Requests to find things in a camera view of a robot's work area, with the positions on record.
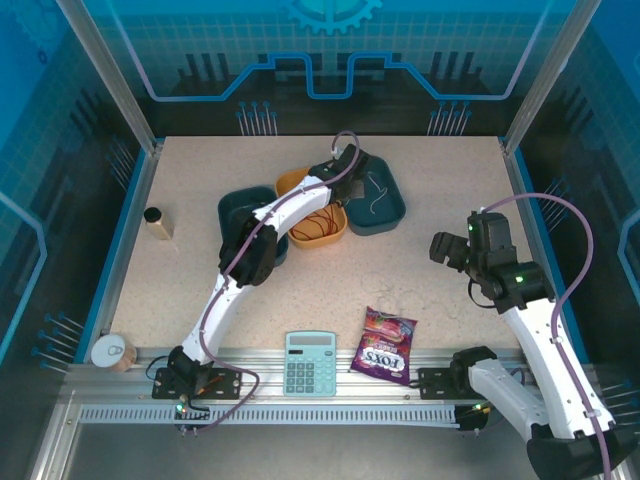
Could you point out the black connector box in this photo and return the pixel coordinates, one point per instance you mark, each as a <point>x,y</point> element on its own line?
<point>192,417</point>
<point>472,420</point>

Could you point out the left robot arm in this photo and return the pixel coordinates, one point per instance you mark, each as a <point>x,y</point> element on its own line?
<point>215,310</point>

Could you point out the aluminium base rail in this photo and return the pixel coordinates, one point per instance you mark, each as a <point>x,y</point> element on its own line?
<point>375,400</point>

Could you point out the aluminium side rail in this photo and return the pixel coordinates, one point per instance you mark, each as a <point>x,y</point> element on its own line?
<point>534,220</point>
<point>121,250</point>

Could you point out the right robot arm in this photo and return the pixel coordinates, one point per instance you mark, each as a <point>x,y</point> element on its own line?
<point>540,340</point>

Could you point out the orange plastic bin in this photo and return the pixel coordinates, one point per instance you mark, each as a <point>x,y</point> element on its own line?
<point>289,186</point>

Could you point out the gold bottle with black cap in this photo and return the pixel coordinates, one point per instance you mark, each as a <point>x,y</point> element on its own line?
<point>160,227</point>

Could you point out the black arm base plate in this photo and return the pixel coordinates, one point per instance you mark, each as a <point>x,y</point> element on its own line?
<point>225,382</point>
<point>435,382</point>

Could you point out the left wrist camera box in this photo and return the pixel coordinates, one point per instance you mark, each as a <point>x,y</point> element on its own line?
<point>320,172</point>

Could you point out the light blue calculator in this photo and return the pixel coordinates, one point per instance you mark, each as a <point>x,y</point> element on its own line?
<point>310,365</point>

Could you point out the purple candy bag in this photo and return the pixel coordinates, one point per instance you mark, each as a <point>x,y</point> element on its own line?
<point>382,350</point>

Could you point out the tin can with pull tab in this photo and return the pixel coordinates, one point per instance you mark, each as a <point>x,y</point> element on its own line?
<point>110,350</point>

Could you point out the teal plastic bin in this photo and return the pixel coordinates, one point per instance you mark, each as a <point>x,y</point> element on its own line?
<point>385,220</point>
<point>235,205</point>

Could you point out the aluminium corner post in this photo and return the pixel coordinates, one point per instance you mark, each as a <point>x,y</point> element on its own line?
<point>548,75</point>
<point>111,75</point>

